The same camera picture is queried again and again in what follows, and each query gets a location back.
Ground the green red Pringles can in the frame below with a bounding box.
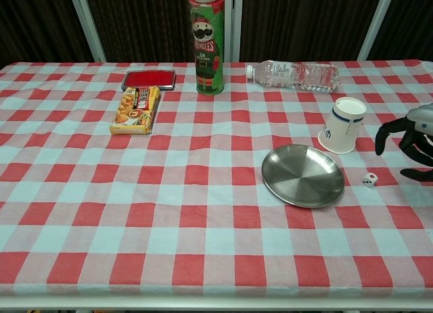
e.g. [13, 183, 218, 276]
[188, 0, 226, 97]

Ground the clear plastic water bottle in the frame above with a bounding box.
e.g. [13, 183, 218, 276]
[246, 59, 341, 93]

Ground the dark corrugated partition panel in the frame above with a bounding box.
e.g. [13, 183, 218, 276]
[239, 0, 385, 62]
[83, 0, 231, 63]
[0, 0, 95, 66]
[367, 0, 433, 61]

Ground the yellow snack box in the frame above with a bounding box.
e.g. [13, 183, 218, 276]
[108, 85, 162, 136]

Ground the white partition frame post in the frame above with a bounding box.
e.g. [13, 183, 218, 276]
[357, 0, 396, 61]
[67, 0, 108, 63]
[223, 0, 244, 63]

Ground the red white checkered tablecloth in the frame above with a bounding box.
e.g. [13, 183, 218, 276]
[0, 59, 433, 299]

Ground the round metal plate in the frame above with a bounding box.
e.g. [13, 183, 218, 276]
[260, 144, 346, 208]

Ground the red ink pad tin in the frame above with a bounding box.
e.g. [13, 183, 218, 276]
[120, 68, 177, 92]

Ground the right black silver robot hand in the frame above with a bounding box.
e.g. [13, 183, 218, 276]
[374, 102, 433, 183]

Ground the white paper cup blue print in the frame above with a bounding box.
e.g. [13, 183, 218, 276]
[317, 96, 368, 155]

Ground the white die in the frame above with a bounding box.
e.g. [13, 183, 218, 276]
[361, 173, 378, 189]

